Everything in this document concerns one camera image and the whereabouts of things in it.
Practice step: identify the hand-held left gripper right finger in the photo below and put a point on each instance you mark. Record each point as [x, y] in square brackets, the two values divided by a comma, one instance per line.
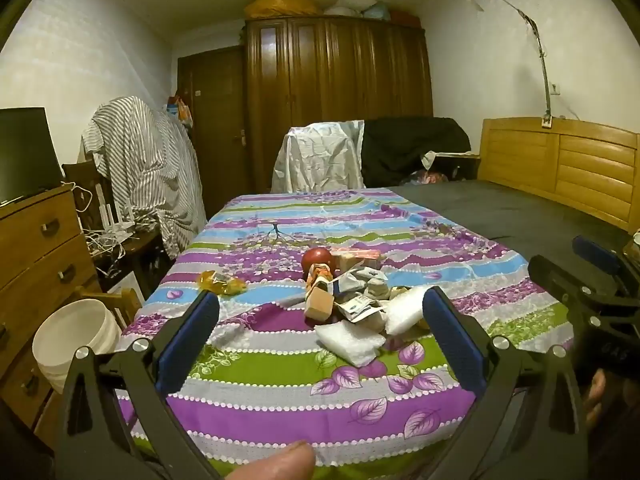
[450, 330]

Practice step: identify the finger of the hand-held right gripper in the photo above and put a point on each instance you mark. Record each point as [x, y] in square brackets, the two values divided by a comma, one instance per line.
[555, 272]
[595, 254]

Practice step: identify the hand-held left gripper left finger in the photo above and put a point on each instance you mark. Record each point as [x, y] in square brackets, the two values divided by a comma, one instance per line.
[187, 345]

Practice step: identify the white foam bag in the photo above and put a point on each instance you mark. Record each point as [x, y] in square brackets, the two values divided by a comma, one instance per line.
[350, 342]
[405, 310]

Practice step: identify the silver packet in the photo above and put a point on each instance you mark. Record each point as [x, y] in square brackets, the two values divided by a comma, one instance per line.
[357, 280]

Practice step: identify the white plastic bucket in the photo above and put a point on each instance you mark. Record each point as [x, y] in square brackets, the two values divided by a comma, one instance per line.
[70, 340]

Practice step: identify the person's right hand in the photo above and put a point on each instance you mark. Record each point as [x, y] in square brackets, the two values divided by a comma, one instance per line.
[595, 395]

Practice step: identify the person's left hand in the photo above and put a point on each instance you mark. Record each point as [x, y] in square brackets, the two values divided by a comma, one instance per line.
[280, 462]

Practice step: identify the yellow plastic wrapper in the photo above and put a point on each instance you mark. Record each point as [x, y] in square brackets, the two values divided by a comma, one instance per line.
[220, 282]

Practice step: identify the wooden stool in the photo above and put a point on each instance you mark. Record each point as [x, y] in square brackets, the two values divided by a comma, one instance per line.
[125, 300]

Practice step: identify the dark grey mattress cover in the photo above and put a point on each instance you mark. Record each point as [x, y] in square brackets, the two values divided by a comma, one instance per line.
[500, 210]

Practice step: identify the crumpled printed paper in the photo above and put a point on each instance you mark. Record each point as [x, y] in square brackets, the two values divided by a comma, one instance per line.
[360, 309]

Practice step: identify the wooden bed headboard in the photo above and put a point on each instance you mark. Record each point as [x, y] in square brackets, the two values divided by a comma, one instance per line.
[575, 160]

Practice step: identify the yellow sponge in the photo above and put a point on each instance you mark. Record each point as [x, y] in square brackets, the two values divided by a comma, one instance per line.
[352, 264]

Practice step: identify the pink carton box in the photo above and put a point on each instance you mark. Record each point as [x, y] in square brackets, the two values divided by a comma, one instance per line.
[360, 252]

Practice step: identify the small cardboard box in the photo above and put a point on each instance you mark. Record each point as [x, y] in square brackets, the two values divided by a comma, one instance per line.
[318, 305]

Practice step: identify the floral striped bedsheet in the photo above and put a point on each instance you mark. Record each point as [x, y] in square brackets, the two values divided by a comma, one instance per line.
[280, 240]

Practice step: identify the orange printed packet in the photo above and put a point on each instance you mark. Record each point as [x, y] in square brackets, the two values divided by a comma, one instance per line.
[320, 276]

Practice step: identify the white router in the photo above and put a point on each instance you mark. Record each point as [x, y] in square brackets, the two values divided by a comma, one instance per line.
[117, 220]

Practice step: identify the red apple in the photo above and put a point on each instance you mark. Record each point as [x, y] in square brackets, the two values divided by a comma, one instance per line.
[316, 260]

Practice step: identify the wooden dresser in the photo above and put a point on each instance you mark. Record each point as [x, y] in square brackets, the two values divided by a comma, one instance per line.
[35, 260]

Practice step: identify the black cloth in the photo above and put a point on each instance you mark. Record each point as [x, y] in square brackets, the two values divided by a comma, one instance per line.
[410, 145]

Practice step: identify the grey striped cloth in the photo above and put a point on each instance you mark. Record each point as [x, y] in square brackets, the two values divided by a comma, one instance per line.
[140, 160]

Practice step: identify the colourful hanging bags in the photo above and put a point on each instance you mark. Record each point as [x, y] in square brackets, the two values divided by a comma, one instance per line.
[181, 110]

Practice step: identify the brown wooden door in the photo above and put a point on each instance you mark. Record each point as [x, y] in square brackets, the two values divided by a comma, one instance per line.
[215, 110]

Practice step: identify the black monitor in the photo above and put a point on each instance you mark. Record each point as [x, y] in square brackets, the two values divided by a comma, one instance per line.
[25, 155]

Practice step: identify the brown wooden wardrobe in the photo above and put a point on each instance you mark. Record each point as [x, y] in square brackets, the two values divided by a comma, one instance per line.
[325, 85]

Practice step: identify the red box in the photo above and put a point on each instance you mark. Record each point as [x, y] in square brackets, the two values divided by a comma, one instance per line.
[405, 17]

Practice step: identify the white pillows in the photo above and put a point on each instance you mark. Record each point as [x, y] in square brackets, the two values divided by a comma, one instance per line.
[357, 7]

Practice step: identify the yellow bag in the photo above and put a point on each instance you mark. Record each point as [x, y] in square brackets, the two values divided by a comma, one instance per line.
[280, 2]

